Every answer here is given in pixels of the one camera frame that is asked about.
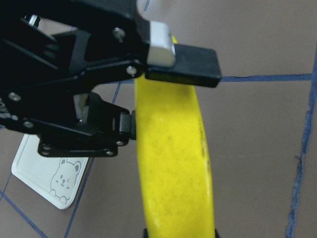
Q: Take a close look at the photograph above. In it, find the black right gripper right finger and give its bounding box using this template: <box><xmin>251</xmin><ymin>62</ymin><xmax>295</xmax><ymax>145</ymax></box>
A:
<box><xmin>215</xmin><ymin>229</ymin><xmax>220</xmax><ymax>238</ymax></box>

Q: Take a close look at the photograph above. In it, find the yellow banana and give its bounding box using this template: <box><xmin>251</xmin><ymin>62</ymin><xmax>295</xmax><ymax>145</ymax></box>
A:
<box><xmin>134</xmin><ymin>34</ymin><xmax>215</xmax><ymax>238</ymax></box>

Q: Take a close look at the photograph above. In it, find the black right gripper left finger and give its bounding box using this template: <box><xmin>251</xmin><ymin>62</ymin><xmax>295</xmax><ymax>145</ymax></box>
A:
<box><xmin>142</xmin><ymin>229</ymin><xmax>149</xmax><ymax>238</ymax></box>

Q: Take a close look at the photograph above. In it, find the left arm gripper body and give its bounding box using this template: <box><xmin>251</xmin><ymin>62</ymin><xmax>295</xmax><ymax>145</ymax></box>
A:
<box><xmin>0</xmin><ymin>0</ymin><xmax>150</xmax><ymax>134</ymax></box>

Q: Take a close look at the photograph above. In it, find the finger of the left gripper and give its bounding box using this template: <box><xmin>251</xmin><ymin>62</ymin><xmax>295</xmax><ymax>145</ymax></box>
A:
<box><xmin>37</xmin><ymin>92</ymin><xmax>136</xmax><ymax>157</ymax></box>
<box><xmin>145</xmin><ymin>21</ymin><xmax>221</xmax><ymax>88</ymax></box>

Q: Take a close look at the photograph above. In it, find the white bear tray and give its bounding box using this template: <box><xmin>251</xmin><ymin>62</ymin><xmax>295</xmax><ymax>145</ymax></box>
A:
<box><xmin>11</xmin><ymin>134</ymin><xmax>88</xmax><ymax>210</ymax></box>

